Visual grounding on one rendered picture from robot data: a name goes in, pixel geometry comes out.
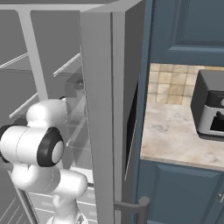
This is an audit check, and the grey fridge door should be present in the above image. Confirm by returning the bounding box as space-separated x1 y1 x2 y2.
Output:
79 0 147 224

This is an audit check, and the glass fridge shelf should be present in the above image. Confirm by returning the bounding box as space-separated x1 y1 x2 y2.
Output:
66 116 89 147
52 52 83 78
0 52 31 74
8 92 40 120

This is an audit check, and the grey fridge body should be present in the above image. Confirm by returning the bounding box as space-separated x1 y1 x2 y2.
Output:
0 0 144 224

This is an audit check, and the blue tall side panel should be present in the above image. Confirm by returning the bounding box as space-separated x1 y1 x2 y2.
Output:
130 0 155 224

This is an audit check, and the black and silver coffee machine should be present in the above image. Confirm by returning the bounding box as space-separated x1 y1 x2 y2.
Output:
190 68 224 143

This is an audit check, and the blue base cupboard door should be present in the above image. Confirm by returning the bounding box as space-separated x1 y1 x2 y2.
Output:
200 174 224 224
136 159 224 224

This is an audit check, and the grey fridge door handle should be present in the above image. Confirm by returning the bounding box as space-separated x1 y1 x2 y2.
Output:
113 195 151 224

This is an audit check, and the blue wall cupboard door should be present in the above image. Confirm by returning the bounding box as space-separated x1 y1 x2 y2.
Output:
150 0 224 67

